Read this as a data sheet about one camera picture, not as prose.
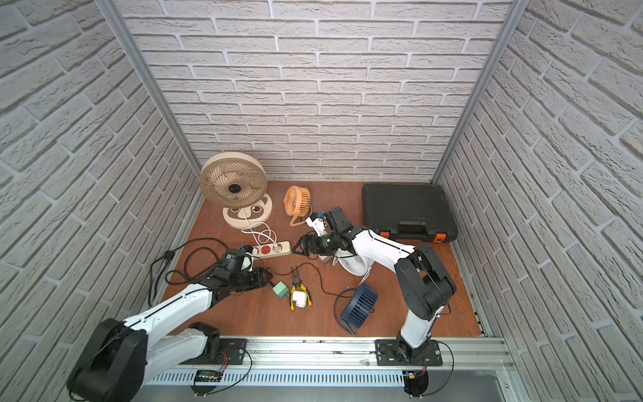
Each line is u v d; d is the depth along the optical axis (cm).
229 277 67
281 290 84
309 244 76
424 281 47
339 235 69
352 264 85
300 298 82
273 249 93
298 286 87
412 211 100
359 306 71
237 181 88
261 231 101
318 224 81
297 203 97
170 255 96
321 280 88
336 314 82
